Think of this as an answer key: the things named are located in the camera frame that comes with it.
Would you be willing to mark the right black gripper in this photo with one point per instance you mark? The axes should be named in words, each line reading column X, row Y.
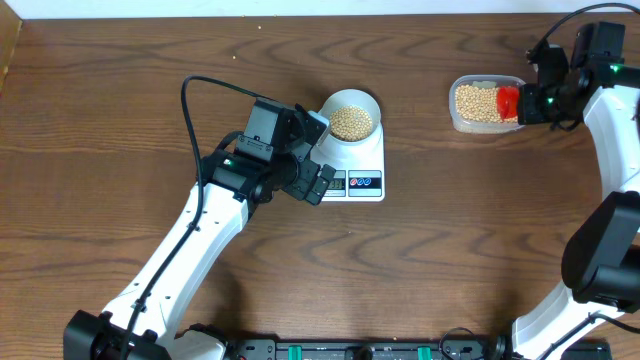
column 529, row 112

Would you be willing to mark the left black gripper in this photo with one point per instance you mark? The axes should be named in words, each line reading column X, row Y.
column 299, row 186

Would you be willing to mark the red measuring scoop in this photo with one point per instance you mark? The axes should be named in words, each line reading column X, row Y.
column 506, row 102

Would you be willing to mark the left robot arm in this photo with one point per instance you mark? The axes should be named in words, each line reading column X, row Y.
column 244, row 171

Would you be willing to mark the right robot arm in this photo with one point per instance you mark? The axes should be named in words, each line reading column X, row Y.
column 600, row 264

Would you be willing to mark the soybeans in bowl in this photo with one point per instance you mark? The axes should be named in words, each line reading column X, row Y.
column 351, row 123

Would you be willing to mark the light grey bowl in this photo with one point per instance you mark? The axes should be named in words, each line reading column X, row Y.
column 358, row 98

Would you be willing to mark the white digital kitchen scale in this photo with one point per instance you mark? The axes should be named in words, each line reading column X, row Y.
column 359, row 169

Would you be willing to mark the soybeans in container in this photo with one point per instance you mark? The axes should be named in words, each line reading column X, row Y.
column 478, row 104

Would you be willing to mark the clear plastic container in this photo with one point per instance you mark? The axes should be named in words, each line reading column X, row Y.
column 483, row 81

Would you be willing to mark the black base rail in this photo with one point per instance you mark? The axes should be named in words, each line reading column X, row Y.
column 264, row 349

